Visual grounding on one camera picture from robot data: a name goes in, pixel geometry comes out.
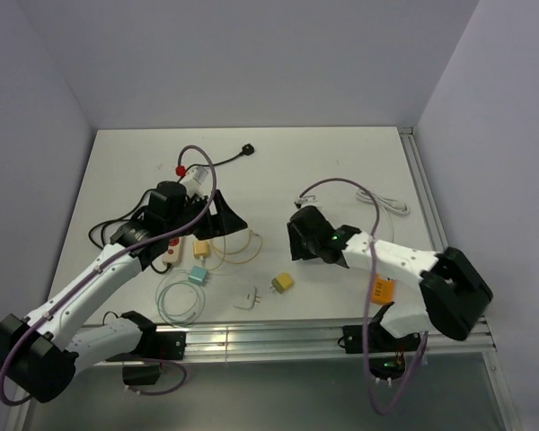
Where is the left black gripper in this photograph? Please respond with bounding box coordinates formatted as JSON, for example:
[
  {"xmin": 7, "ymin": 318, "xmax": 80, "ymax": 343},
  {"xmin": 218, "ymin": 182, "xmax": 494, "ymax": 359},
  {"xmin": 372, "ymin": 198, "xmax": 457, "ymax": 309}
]
[{"xmin": 166, "ymin": 189, "xmax": 247, "ymax": 241}]

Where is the orange-yellow charger with cable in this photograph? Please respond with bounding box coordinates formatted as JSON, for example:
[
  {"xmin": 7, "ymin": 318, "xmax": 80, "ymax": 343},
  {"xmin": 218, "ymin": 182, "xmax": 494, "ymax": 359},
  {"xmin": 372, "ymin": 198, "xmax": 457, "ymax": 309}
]
[{"xmin": 192, "ymin": 240, "xmax": 211, "ymax": 260}]

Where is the beige red power strip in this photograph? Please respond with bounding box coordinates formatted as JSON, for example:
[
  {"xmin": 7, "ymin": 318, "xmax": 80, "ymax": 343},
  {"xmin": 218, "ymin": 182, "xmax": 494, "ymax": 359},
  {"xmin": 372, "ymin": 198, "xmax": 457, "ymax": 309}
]
[{"xmin": 161, "ymin": 237, "xmax": 183, "ymax": 266}]

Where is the light teal charger with cable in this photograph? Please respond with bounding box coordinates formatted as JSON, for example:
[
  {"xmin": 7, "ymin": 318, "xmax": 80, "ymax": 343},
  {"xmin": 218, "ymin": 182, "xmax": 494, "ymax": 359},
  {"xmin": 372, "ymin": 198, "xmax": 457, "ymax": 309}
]
[{"xmin": 187, "ymin": 266, "xmax": 211, "ymax": 287}]

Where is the yellow two-tone charger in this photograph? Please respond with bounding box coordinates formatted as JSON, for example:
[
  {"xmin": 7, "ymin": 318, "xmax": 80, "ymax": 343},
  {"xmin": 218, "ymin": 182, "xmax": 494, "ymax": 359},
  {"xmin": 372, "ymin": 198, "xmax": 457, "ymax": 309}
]
[{"xmin": 271, "ymin": 273, "xmax": 294, "ymax": 295}]

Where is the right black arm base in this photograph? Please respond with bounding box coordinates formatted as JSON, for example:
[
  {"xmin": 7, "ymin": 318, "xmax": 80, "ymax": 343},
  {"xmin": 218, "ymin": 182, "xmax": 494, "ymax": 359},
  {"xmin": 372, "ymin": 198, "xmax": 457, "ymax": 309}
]
[{"xmin": 337, "ymin": 316, "xmax": 421, "ymax": 382}]

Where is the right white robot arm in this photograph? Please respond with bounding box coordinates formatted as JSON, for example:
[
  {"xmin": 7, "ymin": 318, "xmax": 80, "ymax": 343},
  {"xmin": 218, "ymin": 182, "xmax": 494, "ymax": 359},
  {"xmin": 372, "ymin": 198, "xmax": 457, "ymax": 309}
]
[{"xmin": 287, "ymin": 206, "xmax": 493, "ymax": 350}]

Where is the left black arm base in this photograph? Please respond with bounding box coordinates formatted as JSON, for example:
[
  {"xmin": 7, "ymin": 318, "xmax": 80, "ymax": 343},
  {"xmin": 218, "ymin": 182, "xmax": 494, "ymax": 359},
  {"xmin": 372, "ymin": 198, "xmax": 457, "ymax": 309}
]
[{"xmin": 121, "ymin": 330, "xmax": 188, "ymax": 396}]

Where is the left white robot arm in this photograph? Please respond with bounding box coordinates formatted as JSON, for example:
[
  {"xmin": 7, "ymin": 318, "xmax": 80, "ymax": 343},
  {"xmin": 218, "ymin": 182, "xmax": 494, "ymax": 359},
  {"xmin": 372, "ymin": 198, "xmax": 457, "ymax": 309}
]
[{"xmin": 0, "ymin": 181, "xmax": 248, "ymax": 407}]

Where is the white flat charger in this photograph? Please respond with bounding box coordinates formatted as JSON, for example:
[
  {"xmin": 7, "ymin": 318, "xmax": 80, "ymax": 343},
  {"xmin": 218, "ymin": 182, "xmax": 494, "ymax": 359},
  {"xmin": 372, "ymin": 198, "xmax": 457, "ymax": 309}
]
[{"xmin": 233, "ymin": 286, "xmax": 261, "ymax": 311}]

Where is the orange power strip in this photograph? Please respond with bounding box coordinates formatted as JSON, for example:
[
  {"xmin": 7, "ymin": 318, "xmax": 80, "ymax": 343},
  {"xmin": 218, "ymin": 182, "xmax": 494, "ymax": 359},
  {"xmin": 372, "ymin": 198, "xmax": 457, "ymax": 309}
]
[{"xmin": 370, "ymin": 275, "xmax": 395, "ymax": 305}]

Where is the yellow charging cable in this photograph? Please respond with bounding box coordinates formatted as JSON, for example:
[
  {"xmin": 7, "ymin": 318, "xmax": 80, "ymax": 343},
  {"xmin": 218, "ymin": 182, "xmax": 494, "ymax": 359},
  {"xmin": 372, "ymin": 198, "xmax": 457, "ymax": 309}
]
[{"xmin": 208, "ymin": 228, "xmax": 264, "ymax": 271}]

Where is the black power cord with plug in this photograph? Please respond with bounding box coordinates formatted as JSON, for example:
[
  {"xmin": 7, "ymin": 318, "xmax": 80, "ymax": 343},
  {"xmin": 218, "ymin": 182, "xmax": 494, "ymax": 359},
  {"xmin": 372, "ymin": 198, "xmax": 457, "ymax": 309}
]
[{"xmin": 88, "ymin": 143, "xmax": 258, "ymax": 275}]

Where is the white power cord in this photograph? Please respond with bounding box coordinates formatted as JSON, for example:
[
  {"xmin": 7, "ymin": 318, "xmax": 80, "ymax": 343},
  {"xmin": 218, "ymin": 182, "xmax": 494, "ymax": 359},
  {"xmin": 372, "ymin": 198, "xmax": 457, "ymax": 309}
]
[{"xmin": 355, "ymin": 188, "xmax": 411, "ymax": 243}]

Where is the aluminium front rail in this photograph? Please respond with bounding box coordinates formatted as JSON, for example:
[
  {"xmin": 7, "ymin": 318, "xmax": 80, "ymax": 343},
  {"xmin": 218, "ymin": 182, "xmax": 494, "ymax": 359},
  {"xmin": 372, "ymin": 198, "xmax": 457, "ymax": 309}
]
[{"xmin": 24, "ymin": 319, "xmax": 493, "ymax": 370}]

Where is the aluminium rail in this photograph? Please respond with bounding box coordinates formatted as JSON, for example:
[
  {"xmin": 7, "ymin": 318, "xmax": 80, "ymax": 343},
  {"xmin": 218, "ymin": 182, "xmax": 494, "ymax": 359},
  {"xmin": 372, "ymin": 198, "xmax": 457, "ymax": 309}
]
[
  {"xmin": 24, "ymin": 319, "xmax": 493, "ymax": 370},
  {"xmin": 398, "ymin": 128, "xmax": 448, "ymax": 251}
]

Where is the aluminium right side rail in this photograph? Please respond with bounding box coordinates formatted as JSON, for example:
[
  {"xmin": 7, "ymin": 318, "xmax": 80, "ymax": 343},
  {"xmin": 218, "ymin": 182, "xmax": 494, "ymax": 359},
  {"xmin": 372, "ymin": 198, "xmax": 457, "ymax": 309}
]
[{"xmin": 398, "ymin": 128, "xmax": 448, "ymax": 251}]

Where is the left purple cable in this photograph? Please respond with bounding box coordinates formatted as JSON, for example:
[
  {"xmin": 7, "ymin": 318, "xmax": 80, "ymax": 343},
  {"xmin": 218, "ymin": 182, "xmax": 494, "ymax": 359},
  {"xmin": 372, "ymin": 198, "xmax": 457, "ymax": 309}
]
[{"xmin": 0, "ymin": 145, "xmax": 218, "ymax": 405}]

